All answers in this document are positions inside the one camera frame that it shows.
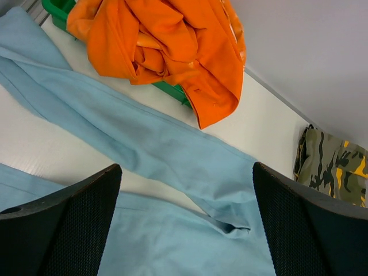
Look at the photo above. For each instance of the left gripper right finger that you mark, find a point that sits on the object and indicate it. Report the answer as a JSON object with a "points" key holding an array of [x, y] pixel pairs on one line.
{"points": [[308, 232]]}

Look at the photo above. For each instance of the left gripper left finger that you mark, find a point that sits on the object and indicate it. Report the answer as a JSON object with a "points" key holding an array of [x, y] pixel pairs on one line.
{"points": [[63, 233]]}

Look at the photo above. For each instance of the light blue trousers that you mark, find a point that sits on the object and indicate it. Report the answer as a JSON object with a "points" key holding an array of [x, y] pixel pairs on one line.
{"points": [[148, 236]]}

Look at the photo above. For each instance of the camouflage folded trousers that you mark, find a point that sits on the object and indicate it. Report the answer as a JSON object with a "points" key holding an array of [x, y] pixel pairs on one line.
{"points": [[332, 166]]}

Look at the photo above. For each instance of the orange trousers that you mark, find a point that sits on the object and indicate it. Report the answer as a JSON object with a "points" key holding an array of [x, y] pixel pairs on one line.
{"points": [[198, 45]]}

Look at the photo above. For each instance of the green plastic bin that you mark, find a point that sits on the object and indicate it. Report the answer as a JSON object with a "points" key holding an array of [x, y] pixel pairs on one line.
{"points": [[59, 11]]}

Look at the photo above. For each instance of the left side aluminium rail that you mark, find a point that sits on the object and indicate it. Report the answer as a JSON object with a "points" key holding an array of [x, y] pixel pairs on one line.
{"points": [[35, 10]]}

